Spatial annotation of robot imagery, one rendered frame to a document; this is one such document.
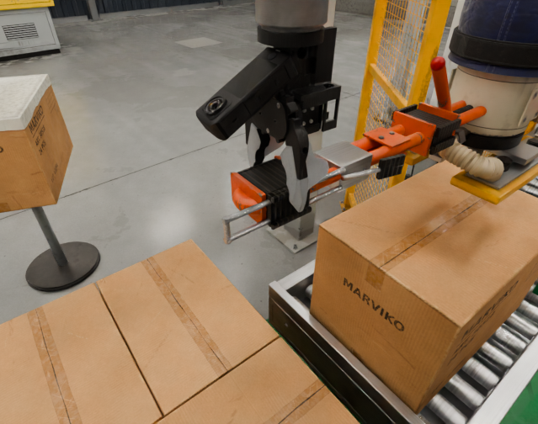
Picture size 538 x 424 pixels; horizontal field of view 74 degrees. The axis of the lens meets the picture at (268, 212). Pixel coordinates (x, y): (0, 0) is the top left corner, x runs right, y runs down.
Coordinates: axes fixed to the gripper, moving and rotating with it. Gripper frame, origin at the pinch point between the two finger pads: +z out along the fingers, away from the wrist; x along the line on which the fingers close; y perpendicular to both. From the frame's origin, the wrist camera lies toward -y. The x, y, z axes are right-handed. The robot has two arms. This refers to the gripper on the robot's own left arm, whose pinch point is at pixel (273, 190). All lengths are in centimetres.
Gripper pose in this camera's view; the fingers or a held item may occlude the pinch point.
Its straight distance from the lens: 49.0
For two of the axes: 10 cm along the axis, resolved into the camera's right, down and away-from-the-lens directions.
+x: -5.8, -4.9, 6.5
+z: 0.0, 8.0, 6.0
